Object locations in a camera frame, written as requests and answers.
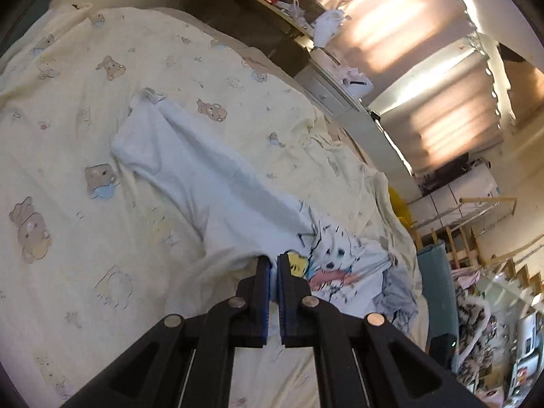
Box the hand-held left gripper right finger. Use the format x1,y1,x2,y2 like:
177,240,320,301
277,253,481,408

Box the pink garment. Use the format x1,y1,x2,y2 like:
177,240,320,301
453,270,483,294

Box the white kettle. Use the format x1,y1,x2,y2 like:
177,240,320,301
340,66,375,98

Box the wooden wall shelf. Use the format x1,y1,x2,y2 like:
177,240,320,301
187,0,324,52

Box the white paper bag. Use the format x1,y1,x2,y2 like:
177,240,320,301
312,8,353,48

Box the white nightstand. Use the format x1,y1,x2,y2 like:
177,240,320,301
293,47,375,120

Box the dark hanging clothes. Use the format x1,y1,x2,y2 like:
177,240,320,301
419,159,485,188

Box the yellow bear print blanket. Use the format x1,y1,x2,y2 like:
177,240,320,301
0,2,430,408

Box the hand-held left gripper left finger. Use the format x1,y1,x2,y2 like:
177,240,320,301
64,255,273,408

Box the white cabinet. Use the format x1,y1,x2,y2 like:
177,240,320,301
408,166,500,226

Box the white cartoon print t-shirt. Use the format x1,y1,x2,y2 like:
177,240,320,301
111,87,396,307

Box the grey sweatshirt with black sleeves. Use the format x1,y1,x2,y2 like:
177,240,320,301
374,270,419,334

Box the wooden staircase with railing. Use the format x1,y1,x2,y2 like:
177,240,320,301
412,195,544,307

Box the yellow plastic bin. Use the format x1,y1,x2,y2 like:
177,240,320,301
388,185,415,232

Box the fluffy patterned coat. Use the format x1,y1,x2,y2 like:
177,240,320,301
450,293,502,387

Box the teal padded headboard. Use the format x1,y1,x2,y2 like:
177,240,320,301
416,240,460,370

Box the beige curtain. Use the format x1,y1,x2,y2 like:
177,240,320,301
314,0,481,107
368,38,517,175

